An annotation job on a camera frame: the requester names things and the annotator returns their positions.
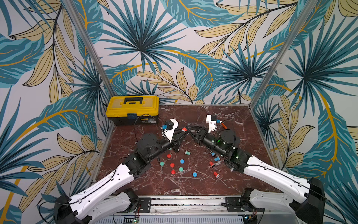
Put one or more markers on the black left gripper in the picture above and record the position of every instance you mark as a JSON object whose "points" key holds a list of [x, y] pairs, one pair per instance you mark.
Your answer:
{"points": [[176, 140]]}

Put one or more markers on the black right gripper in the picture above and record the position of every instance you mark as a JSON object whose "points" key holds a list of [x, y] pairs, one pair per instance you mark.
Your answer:
{"points": [[202, 134]]}

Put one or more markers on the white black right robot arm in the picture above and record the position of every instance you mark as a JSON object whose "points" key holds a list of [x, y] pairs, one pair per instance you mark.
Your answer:
{"points": [[306, 198]]}

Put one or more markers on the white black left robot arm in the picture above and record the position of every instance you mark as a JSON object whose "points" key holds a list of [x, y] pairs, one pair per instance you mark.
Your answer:
{"points": [[95, 203]]}

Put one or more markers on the yellow black toolbox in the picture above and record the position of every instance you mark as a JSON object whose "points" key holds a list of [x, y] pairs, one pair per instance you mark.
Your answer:
{"points": [[133, 110]]}

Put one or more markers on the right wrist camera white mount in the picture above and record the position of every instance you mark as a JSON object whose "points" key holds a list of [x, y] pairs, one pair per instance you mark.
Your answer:
{"points": [[212, 121]]}

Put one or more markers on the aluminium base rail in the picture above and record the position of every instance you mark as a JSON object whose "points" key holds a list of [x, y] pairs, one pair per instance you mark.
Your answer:
{"points": [[199, 209]]}

